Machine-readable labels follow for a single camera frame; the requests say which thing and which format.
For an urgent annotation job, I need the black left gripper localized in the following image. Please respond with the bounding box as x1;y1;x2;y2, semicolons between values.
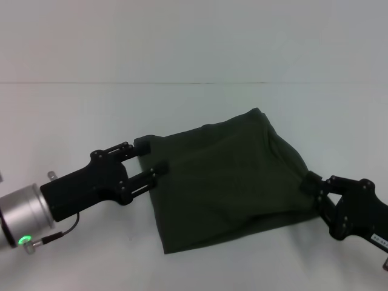
39;140;170;222

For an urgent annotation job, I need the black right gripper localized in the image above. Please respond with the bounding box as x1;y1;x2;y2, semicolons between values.
299;170;388;253

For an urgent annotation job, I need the dark green t-shirt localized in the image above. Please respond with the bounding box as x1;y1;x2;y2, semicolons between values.
133;107;323;255

